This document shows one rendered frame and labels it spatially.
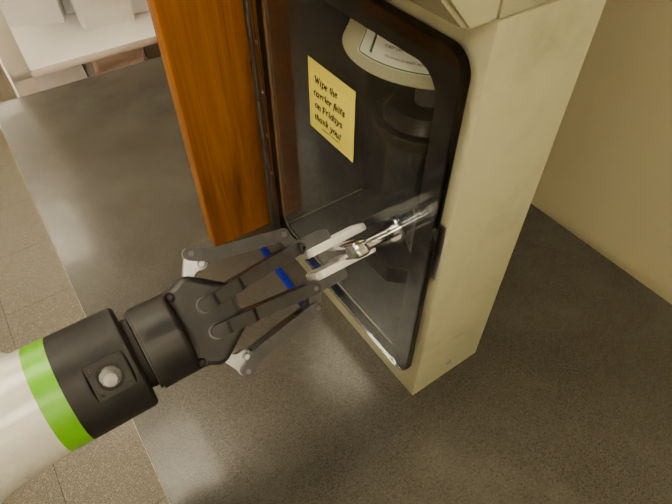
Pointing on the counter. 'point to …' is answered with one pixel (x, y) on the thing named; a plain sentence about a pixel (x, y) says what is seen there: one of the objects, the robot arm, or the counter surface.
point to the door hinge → (258, 100)
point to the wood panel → (215, 110)
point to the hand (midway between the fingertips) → (335, 252)
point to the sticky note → (332, 108)
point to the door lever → (364, 243)
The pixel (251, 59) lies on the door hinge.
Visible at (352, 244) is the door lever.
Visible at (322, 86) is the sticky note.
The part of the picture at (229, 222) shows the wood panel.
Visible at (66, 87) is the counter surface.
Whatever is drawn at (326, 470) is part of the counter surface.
